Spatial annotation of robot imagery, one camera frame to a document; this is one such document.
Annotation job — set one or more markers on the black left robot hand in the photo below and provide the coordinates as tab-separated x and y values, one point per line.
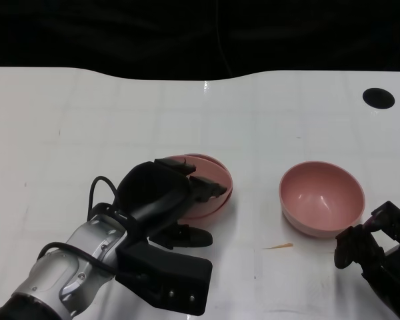
153	193

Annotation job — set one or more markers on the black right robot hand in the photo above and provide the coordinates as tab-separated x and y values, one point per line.
390	266

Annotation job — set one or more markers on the pink plastic bowl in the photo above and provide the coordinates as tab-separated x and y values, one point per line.
321	200
203	220
213	173

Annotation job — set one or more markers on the small orange wood sliver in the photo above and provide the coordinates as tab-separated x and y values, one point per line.
280	246

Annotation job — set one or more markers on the black backdrop curtain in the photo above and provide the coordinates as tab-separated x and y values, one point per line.
120	33

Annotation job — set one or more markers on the black round table grommet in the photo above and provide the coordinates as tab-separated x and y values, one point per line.
378	98

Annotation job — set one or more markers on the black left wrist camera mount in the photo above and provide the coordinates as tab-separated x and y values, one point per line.
173	280

